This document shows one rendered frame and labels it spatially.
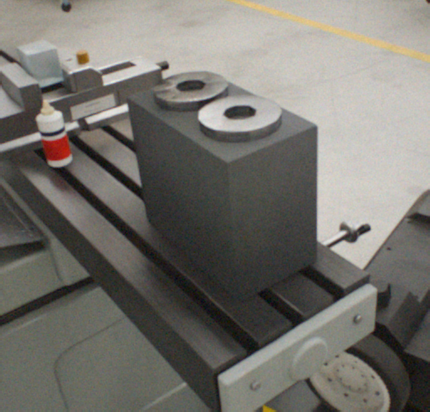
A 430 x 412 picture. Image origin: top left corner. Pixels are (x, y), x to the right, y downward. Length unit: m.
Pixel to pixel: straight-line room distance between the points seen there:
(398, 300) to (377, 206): 1.35
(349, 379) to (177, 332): 0.57
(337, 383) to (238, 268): 0.58
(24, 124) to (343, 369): 0.71
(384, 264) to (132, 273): 0.65
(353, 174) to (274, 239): 2.02
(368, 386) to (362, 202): 1.42
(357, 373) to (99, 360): 0.48
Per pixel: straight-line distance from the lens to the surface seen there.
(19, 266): 1.06
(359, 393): 1.23
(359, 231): 1.55
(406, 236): 1.38
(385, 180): 2.69
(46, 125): 1.02
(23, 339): 1.13
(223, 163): 0.62
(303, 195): 0.71
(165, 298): 0.75
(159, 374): 1.36
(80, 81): 1.13
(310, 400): 1.30
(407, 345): 1.18
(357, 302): 0.75
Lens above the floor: 1.41
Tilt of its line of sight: 33 degrees down
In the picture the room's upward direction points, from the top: 6 degrees counter-clockwise
